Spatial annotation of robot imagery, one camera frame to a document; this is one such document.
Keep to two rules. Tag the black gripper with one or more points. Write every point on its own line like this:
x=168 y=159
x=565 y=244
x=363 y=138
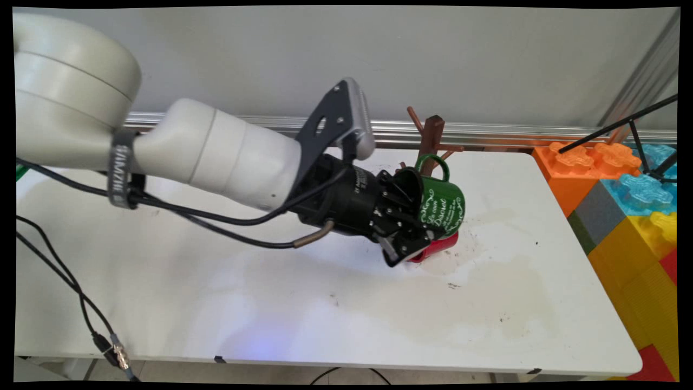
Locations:
x=352 y=203

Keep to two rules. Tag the green enamel mug white print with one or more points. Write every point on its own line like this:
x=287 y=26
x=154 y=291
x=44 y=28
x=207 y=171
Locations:
x=444 y=208

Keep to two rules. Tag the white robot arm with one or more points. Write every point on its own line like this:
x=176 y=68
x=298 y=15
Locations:
x=206 y=151

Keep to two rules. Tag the red enamel mug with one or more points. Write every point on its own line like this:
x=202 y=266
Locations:
x=441 y=246

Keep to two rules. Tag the brown wooden mug tree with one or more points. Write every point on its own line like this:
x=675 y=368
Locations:
x=431 y=135

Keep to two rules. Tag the orange giant building block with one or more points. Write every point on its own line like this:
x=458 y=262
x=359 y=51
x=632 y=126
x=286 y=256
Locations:
x=568 y=173

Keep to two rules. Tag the grey giant building block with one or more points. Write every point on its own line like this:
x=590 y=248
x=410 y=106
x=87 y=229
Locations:
x=598 y=214

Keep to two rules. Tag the yellow giant building block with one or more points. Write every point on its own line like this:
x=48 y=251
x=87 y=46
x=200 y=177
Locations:
x=633 y=281

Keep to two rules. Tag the blue giant building block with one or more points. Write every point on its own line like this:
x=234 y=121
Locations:
x=644 y=192

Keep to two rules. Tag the black tripod stand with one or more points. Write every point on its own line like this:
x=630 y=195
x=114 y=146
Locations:
x=639 y=143

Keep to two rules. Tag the red giant building block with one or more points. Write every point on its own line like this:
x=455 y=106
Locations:
x=652 y=365
x=670 y=265

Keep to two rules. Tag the green block with metal disc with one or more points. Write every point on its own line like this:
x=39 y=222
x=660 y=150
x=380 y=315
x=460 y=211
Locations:
x=20 y=173

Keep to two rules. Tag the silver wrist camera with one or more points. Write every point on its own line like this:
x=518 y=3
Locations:
x=360 y=119

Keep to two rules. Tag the dark grey camera bracket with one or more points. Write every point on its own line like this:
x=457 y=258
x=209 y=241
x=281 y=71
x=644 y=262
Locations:
x=322 y=138

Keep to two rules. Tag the aluminium rail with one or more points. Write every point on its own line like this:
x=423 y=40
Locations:
x=487 y=132

